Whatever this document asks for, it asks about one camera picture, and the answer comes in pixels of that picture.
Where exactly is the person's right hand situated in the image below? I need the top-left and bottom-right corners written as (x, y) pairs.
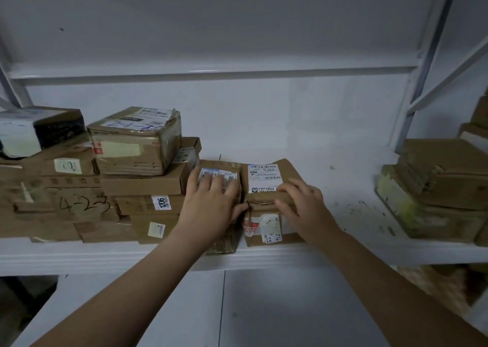
top-left (274, 178), bottom-right (342, 246)

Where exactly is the person's left hand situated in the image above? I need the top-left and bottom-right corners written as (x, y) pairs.
top-left (176, 168), bottom-right (249, 250)

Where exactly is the narrow taped cardboard box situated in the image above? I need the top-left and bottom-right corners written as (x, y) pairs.
top-left (195, 160), bottom-right (243, 255)

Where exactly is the square labelled cardboard box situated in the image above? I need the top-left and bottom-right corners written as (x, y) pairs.
top-left (241, 158), bottom-right (306, 247)

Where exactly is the person's left forearm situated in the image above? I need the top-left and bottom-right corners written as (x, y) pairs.
top-left (32, 233), bottom-right (206, 347)

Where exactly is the person's right forearm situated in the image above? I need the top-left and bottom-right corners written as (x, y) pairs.
top-left (318, 228), bottom-right (488, 347)

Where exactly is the white metal shelving rack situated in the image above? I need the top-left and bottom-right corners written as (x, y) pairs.
top-left (0, 0), bottom-right (488, 347)

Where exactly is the pile of brown parcels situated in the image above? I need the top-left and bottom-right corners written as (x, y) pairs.
top-left (0, 106), bottom-right (202, 245)

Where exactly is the cardboard carton with green tape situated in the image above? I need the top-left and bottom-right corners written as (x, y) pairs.
top-left (375, 164), bottom-right (488, 243)

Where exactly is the wide flat cardboard carton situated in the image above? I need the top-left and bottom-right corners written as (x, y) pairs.
top-left (394, 138), bottom-right (488, 211)

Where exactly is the black and white box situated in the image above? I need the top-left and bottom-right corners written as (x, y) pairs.
top-left (0, 106), bottom-right (86, 159)

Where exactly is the brown paper package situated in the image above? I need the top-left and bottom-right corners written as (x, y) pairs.
top-left (396, 264), bottom-right (488, 317)

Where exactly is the small cardboard carton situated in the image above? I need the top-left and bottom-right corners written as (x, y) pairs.
top-left (470, 90), bottom-right (488, 128)
top-left (457, 123), bottom-right (488, 153)

